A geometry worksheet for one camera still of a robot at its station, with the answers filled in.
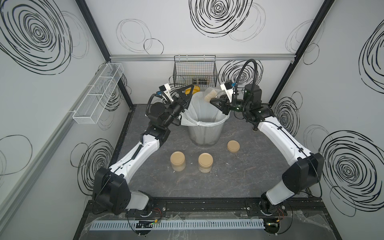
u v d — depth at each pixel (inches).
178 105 23.9
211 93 30.2
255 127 22.8
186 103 23.1
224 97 26.0
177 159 31.6
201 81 34.9
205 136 33.3
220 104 26.9
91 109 28.4
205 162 31.1
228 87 24.3
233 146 37.5
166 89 24.8
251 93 22.0
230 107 25.3
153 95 21.7
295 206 28.7
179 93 22.8
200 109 37.0
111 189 15.8
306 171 16.7
